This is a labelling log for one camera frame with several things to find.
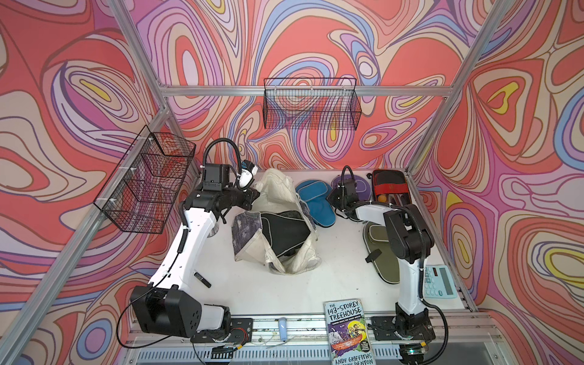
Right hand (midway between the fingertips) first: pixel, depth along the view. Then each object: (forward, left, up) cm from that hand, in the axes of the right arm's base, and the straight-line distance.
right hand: (328, 199), depth 105 cm
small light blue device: (-50, +21, 0) cm, 55 cm away
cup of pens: (-15, +51, -1) cm, 53 cm away
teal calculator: (-39, -35, -2) cm, 53 cm away
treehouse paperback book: (-53, +1, -1) cm, 53 cm away
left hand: (-15, +28, +23) cm, 39 cm away
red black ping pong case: (+6, -31, 0) cm, 31 cm away
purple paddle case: (+8, -18, -1) cm, 20 cm away
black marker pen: (-35, +51, -2) cm, 62 cm away
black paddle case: (-20, +20, +6) cm, 29 cm away
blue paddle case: (+2, +7, +1) cm, 7 cm away
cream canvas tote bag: (-29, +31, +14) cm, 45 cm away
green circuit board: (-57, +41, -5) cm, 70 cm away
